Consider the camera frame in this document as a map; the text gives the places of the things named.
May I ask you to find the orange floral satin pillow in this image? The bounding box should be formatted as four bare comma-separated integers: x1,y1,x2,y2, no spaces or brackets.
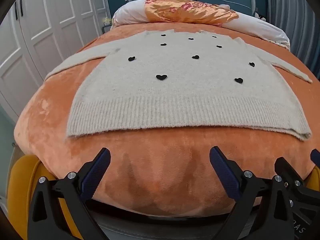
144,0,239,25

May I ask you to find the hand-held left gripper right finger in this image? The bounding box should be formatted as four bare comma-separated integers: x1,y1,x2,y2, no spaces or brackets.
209,146,297,240

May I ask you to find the white pillow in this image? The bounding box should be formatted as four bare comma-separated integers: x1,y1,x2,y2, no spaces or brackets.
111,0,290,49

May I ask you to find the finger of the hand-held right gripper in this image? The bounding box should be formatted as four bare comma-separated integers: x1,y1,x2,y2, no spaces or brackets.
311,149,320,167
274,157,320,198

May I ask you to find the person's yellow jacket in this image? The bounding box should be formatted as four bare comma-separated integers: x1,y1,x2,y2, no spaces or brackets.
7,154,320,240

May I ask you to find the white wardrobe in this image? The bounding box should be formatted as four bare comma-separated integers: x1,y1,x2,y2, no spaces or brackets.
0,0,108,123

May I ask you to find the beige sweater with black hearts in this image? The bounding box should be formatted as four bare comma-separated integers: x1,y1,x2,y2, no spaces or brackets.
45,29,313,140

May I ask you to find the orange plush blanket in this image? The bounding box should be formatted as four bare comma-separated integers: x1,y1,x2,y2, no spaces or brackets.
14,21,320,217

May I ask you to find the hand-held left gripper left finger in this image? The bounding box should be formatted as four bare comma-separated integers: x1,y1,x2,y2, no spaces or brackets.
27,147,112,240

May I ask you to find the grey-blue curtain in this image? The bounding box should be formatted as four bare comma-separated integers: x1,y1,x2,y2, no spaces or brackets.
265,0,320,78

